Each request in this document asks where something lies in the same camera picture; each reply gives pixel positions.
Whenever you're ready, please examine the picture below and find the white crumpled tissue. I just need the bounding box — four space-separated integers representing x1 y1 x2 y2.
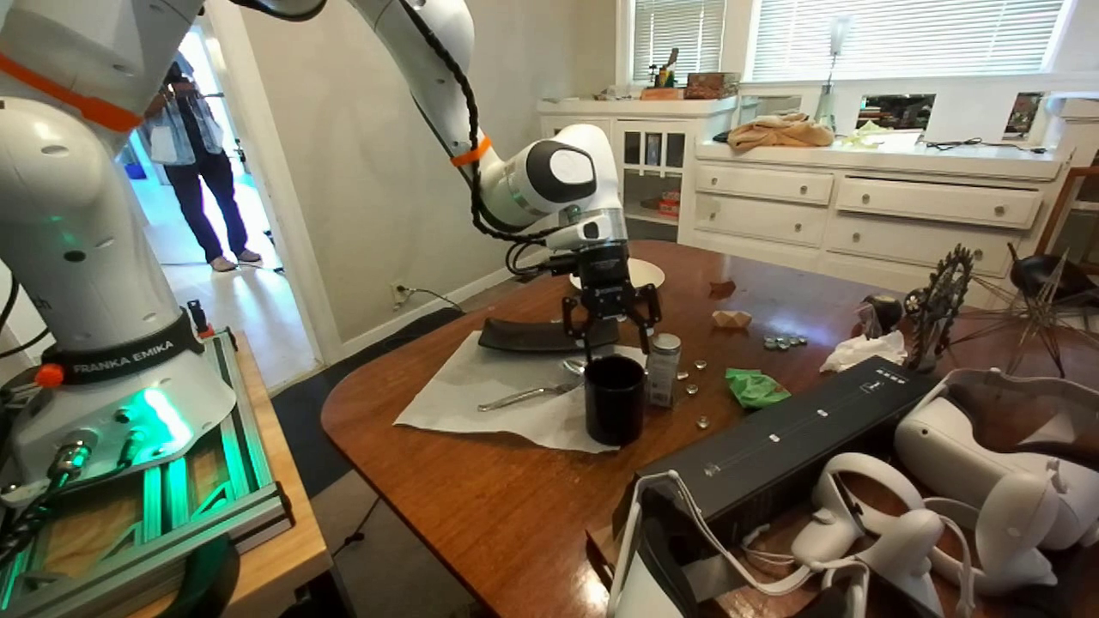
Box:
817 330 910 376

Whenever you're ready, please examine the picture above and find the green crumpled wrapper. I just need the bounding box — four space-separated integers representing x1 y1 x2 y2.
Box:
722 365 794 412

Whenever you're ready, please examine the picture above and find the white paper towel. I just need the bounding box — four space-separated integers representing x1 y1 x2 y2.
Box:
392 325 652 455

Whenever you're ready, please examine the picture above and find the white VR headset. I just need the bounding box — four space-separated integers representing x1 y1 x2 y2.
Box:
889 368 1099 596

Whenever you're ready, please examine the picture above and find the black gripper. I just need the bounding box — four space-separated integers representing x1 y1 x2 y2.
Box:
558 239 667 365

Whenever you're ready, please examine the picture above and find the bread basket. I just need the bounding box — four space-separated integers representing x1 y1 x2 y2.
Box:
723 114 838 156

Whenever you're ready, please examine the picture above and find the white VR controller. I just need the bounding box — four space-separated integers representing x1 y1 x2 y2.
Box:
785 449 974 618

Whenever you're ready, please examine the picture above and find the small black toy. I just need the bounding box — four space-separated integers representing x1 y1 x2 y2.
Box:
856 291 908 341

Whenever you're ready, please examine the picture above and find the black mug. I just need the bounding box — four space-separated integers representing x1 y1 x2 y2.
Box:
581 352 648 449

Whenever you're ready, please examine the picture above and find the standing person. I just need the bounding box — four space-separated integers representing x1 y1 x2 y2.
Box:
141 48 269 275

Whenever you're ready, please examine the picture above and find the white drawer dresser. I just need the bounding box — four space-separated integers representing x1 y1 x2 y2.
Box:
679 142 1076 314

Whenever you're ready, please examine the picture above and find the white round plate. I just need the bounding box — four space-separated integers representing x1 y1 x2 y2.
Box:
566 253 669 296

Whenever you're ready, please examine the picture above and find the small tan object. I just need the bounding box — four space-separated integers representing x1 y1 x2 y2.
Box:
711 304 756 335

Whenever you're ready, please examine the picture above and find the brown wooden chair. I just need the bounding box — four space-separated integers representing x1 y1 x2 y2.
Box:
1032 165 1099 270

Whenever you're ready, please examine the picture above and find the black tripod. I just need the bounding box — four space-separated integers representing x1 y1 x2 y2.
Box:
983 239 1099 380

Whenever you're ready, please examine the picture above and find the white window blind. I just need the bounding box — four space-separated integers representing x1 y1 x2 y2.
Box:
627 0 732 86
750 0 1068 82

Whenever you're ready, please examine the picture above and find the small clear jar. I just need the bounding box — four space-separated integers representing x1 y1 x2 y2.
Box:
645 330 684 412

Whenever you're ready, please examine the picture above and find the long black box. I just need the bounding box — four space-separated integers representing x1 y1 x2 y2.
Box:
623 352 949 578

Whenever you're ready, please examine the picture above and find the white glass-door cabinet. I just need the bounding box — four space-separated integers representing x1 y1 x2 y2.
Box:
536 97 742 260

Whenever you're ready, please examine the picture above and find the dark decorative plant ornament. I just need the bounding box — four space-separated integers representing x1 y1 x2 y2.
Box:
904 239 974 375

